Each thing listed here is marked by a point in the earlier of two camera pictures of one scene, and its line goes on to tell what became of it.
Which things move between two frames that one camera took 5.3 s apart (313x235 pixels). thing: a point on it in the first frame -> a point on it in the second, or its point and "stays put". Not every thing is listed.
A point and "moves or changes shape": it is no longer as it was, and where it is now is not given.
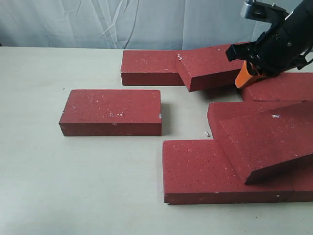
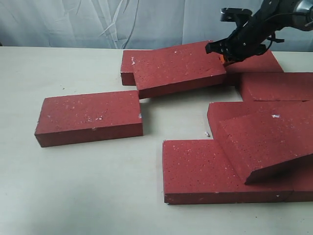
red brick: [288, 86] stays put
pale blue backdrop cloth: [127, 24] stays put
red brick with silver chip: [111, 112] moves or changes shape
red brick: [208, 67] moves or changes shape
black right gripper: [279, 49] -> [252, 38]
